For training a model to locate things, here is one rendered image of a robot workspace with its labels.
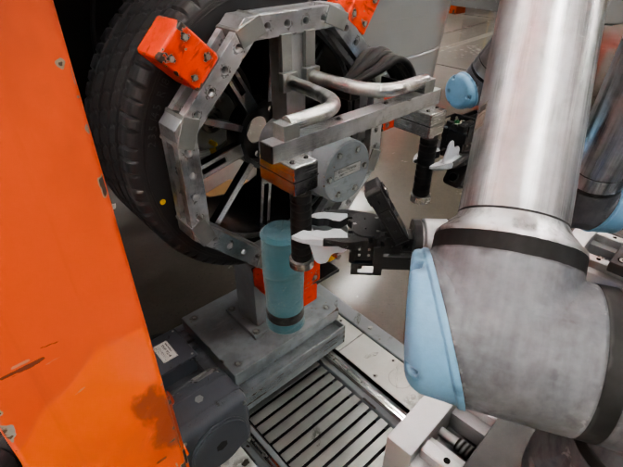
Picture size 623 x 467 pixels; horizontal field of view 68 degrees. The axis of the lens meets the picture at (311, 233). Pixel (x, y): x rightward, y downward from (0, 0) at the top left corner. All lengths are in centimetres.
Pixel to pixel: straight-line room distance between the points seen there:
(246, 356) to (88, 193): 99
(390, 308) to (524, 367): 151
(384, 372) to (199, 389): 65
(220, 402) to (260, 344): 37
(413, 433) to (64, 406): 38
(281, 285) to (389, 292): 101
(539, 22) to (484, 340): 25
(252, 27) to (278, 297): 52
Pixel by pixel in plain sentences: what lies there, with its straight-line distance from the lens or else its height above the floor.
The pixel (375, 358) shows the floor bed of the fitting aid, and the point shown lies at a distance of 156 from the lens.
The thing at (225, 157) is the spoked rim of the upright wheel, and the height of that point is 83.
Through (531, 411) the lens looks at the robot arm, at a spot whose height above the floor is 98.
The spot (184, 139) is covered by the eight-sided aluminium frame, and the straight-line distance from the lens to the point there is 82.
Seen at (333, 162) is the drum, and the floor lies 88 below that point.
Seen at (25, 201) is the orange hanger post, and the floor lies 107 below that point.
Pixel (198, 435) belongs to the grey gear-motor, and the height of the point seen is 38.
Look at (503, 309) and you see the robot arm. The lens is 34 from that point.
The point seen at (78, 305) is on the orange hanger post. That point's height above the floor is 95.
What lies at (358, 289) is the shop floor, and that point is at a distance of 190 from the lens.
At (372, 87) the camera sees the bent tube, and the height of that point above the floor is 101.
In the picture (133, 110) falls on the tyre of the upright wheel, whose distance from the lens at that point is 88.
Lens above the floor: 125
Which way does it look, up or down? 34 degrees down
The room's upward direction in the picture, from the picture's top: straight up
